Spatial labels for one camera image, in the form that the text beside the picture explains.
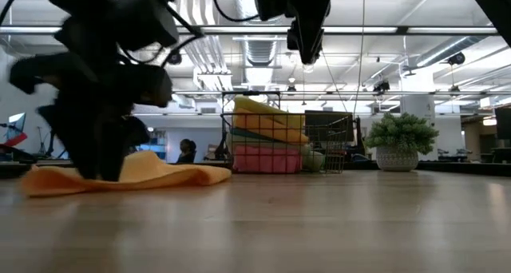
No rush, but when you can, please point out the corrugated silver duct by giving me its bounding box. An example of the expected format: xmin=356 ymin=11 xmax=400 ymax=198
xmin=244 ymin=39 xmax=278 ymax=67

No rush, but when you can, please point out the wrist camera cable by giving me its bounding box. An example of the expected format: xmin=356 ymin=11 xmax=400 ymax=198
xmin=212 ymin=0 xmax=260 ymax=23
xmin=160 ymin=3 xmax=205 ymax=69

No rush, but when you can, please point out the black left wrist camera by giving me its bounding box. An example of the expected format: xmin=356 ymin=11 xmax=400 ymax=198
xmin=119 ymin=64 xmax=173 ymax=109

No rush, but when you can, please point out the ceiling light strip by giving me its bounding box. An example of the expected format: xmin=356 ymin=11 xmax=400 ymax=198
xmin=0 ymin=25 xmax=500 ymax=36

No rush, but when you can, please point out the lit computer monitor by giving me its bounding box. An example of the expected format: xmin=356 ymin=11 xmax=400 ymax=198
xmin=4 ymin=112 xmax=27 ymax=143

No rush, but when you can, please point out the dark wire basket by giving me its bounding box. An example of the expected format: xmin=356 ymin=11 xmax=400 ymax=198
xmin=220 ymin=112 xmax=351 ymax=175

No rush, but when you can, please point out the pink microfiber towel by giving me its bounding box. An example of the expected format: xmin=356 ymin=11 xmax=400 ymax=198
xmin=232 ymin=144 xmax=303 ymax=174

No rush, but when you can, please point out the black aluminium table frame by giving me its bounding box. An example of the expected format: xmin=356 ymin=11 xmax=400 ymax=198
xmin=0 ymin=143 xmax=511 ymax=179

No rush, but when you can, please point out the red bar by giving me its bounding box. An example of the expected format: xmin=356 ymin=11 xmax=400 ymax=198
xmin=3 ymin=132 xmax=29 ymax=148

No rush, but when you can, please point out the person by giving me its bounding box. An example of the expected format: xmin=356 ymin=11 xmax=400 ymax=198
xmin=176 ymin=138 xmax=198 ymax=164

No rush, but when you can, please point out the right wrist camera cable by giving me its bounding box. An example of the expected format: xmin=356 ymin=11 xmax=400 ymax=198
xmin=212 ymin=0 xmax=260 ymax=23

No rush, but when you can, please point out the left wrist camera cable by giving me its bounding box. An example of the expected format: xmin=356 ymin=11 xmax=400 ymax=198
xmin=160 ymin=3 xmax=205 ymax=69

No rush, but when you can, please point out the silver ventilation duct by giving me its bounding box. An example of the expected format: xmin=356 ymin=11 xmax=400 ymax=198
xmin=414 ymin=35 xmax=486 ymax=69

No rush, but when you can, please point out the artificial green plant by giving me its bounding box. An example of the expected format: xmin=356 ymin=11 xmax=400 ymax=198
xmin=363 ymin=112 xmax=440 ymax=172

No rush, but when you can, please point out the black computer monitor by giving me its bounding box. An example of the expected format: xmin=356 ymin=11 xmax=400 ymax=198
xmin=304 ymin=109 xmax=355 ymax=143
xmin=494 ymin=106 xmax=511 ymax=140

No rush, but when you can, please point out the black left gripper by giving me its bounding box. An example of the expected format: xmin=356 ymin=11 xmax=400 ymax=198
xmin=10 ymin=51 xmax=152 ymax=182

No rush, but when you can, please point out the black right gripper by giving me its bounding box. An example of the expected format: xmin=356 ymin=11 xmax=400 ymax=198
xmin=253 ymin=0 xmax=331 ymax=65

